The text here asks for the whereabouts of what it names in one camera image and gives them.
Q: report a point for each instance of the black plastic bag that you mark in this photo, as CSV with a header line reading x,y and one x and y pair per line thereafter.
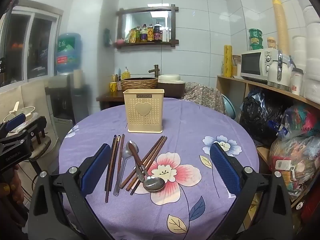
x,y
260,120

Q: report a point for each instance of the woven brown wash basin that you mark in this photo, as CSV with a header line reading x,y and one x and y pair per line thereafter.
x,y
139,83

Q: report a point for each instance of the wooden storage shelf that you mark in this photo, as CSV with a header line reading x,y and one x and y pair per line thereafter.
x,y
232,85

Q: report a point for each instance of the bamboo style faucet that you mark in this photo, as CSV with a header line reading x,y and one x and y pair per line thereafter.
x,y
156,70

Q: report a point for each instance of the yellow label sauce bottle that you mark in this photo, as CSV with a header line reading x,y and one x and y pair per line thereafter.
x,y
150,33

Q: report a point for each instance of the sliding glass window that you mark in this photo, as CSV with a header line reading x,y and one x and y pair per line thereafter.
x,y
37,47

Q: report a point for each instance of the pink soap dish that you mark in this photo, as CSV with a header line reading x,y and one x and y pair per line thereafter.
x,y
120,41

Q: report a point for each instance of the white cup with red label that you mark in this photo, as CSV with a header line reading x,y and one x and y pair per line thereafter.
x,y
296,82

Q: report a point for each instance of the round woven stool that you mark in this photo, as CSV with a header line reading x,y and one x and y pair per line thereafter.
x,y
41,150

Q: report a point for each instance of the yellow wrapped roll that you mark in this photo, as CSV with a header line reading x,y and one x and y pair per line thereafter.
x,y
227,61

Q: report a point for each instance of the purple floral tablecloth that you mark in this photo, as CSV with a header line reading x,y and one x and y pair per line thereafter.
x,y
175,205

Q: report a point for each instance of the colourful plastic bags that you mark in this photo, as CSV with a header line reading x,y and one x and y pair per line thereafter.
x,y
297,155

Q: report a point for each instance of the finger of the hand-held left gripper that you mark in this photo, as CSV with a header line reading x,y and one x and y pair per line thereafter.
x,y
15,121
37,124

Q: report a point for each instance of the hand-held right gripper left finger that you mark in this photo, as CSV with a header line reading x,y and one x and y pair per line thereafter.
x,y
98,166

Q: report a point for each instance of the blue water bottle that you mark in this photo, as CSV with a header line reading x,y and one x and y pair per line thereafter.
x,y
68,53

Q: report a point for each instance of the yellow toothbrush cup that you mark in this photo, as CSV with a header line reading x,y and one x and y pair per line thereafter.
x,y
113,86

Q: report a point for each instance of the stack of green bowls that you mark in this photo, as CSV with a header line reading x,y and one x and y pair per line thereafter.
x,y
255,39

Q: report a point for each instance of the purple label oil bottle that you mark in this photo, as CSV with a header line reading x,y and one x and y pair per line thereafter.
x,y
144,34

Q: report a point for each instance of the beige perforated cutlery holder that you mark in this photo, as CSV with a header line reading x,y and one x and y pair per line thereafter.
x,y
143,110

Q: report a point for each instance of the yellow soap dispenser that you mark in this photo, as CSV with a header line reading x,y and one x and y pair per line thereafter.
x,y
125,73

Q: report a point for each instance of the tall yellow paper cup stack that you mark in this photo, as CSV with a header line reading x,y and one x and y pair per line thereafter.
x,y
280,27

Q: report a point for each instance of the pile of wooden chopsticks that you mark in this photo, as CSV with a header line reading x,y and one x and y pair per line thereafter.
x,y
111,165

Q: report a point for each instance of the person's left hand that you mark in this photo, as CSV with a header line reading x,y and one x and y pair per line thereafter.
x,y
8,187

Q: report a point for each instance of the teal plastic basin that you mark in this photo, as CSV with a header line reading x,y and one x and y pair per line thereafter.
x,y
230,107

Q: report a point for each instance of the small white bottle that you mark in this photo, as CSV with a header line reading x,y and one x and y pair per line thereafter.
x,y
165,36

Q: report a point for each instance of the wooden framed mirror shelf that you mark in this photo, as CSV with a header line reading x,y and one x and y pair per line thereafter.
x,y
175,25

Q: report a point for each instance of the plain metal spoon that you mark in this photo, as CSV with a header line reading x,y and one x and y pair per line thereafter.
x,y
123,158

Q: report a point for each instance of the dark wooden washstand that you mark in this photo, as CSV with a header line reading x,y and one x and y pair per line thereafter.
x,y
110,97

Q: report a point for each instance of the yellow snack packet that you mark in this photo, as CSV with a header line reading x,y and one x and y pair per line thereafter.
x,y
134,35

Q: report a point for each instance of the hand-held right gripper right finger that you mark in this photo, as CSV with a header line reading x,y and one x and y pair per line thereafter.
x,y
225,170

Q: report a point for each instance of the white electric kettle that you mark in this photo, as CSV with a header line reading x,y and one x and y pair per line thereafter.
x,y
276,76

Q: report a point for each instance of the grey water dispenser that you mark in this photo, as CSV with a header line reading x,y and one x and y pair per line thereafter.
x,y
62,105

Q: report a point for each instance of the floral cloth covered chair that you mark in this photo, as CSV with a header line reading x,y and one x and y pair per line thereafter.
x,y
203,97

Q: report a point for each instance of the white microwave oven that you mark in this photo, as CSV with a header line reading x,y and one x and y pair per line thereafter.
x,y
252,63

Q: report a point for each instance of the brown bucket with beige lid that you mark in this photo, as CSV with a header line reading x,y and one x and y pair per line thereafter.
x,y
171,85

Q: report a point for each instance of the beige paper cup tube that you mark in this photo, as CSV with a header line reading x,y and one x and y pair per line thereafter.
x,y
78,78

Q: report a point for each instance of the dark sauce bottle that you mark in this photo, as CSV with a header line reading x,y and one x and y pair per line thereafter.
x,y
157,32

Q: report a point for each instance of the small glass jar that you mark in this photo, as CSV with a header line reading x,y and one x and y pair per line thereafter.
x,y
272,43

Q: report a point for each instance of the small pink speckled bottle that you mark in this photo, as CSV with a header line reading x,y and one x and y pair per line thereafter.
x,y
119,85

